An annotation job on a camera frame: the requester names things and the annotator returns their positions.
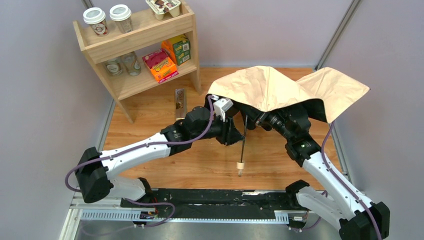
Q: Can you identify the beige umbrella with black shaft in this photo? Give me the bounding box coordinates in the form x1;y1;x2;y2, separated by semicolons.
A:
208;65;370;166

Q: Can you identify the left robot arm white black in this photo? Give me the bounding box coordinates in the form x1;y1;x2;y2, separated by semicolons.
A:
70;106;244;204

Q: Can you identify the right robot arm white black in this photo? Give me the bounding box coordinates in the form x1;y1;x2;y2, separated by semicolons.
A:
239;99;390;240

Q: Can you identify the orange pink snack box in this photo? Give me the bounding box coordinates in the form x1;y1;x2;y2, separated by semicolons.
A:
142;48;179;84

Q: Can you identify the green orange carton box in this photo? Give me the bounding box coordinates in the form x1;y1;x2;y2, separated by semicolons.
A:
161;34;191;66

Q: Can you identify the wooden two-tier shelf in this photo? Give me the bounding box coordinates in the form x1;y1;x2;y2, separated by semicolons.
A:
73;0;203;124

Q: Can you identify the clear glass jar right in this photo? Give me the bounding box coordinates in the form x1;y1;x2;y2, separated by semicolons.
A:
120;51;141;76

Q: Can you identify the clear glass jar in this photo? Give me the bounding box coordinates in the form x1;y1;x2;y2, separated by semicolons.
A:
120;51;141;76
103;57;124;76

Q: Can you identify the clear glass jar left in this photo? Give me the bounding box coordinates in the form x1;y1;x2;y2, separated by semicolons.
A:
103;57;124;76

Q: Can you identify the pudding cup multipack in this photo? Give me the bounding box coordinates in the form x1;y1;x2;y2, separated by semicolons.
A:
145;0;181;20

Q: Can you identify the paper cup grey sleeve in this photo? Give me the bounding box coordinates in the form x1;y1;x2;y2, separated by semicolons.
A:
109;4;134;34

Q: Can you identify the paper cup red logo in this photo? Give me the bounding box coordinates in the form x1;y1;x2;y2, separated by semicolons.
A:
83;7;109;37

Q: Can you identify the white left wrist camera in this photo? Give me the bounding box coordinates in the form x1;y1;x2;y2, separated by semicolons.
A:
213;97;234;122

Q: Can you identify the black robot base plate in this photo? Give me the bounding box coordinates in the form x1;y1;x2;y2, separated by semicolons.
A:
141;188;306;220

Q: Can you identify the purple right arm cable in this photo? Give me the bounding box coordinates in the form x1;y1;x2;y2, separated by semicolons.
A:
320;121;383;240

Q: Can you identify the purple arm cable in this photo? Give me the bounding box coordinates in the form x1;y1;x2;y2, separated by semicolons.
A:
64;95;216;194
320;121;383;240

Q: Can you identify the aluminium slotted cable rail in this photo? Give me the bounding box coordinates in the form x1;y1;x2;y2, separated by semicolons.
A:
80;209;290;224

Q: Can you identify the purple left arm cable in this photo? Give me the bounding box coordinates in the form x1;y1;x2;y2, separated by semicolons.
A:
64;95;216;194

